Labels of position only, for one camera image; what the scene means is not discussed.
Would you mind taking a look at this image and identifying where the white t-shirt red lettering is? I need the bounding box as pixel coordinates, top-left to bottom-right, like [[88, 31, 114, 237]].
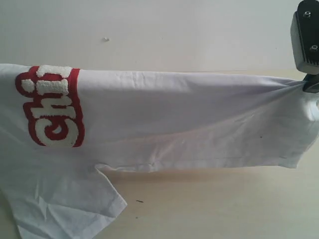
[[0, 64, 319, 239]]

